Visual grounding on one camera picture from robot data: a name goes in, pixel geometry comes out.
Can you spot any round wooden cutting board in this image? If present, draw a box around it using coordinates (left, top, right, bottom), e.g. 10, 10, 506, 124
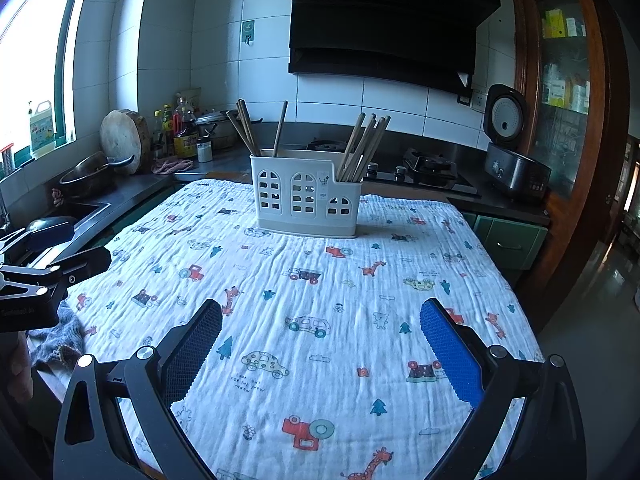
99, 109, 151, 176

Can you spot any green base cabinet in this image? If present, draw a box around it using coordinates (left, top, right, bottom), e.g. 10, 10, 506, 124
460, 210, 551, 273

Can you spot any steel sink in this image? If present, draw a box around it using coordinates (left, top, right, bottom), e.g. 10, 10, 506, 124
50, 199, 112, 246

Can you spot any person's left forearm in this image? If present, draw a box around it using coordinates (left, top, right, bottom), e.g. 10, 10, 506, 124
0, 332, 31, 406

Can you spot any white plastic chopstick holder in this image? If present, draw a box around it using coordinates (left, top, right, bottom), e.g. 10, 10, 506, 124
249, 152, 362, 239

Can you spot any dark yellow-label oil bottle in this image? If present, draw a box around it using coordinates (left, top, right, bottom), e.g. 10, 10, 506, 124
172, 97, 198, 158

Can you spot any grey patterned cloth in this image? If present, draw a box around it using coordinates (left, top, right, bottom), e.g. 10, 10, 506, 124
27, 305, 88, 376

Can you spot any clear detergent jug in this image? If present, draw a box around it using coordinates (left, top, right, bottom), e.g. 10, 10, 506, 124
27, 100, 57, 161

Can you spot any pink cloth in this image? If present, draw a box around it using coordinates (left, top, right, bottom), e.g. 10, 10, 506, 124
151, 156, 195, 176

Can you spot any white printed blanket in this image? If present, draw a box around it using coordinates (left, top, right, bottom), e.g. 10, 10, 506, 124
60, 177, 546, 480

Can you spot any green framed window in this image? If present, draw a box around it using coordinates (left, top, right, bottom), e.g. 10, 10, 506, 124
0, 0, 98, 171

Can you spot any green-capped bottle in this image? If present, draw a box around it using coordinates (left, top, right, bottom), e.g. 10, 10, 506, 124
162, 105, 175, 156

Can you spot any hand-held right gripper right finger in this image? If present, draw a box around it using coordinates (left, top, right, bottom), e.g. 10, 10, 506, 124
419, 297, 587, 480

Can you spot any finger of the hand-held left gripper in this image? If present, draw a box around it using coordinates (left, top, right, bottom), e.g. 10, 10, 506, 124
22, 216, 77, 253
47, 246, 112, 291

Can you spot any yellow box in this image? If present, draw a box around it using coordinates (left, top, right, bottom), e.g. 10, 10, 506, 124
542, 7, 568, 40

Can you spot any steel pan with black handle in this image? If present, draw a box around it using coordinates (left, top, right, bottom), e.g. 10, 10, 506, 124
59, 151, 137, 199

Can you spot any wooden glass-door cabinet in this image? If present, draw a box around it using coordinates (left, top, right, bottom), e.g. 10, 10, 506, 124
511, 0, 633, 311

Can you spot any steel pressure cooker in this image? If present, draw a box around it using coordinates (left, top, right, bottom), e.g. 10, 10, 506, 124
195, 109, 263, 151

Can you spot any black range hood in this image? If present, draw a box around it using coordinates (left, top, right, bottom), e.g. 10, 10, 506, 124
276, 0, 502, 95

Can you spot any black gas stove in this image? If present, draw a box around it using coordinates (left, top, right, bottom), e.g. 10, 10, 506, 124
305, 137, 478, 196

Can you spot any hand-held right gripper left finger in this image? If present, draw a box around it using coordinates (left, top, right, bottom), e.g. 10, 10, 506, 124
52, 298, 224, 480

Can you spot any yellow-capped bottle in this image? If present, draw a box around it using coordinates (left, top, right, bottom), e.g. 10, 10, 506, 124
151, 110, 165, 158

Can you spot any black rice cooker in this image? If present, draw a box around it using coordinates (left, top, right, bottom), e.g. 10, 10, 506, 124
482, 83, 553, 206

